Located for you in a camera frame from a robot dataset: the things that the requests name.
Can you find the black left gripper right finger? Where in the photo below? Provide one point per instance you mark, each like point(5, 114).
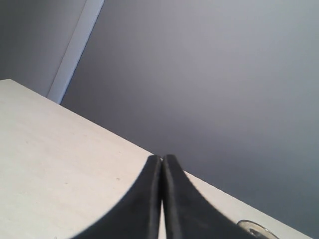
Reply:
point(187, 214)

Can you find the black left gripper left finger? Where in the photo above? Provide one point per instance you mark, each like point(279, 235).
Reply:
point(137, 214)

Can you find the shiny steel cup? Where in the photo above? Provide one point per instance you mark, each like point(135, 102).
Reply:
point(257, 230)

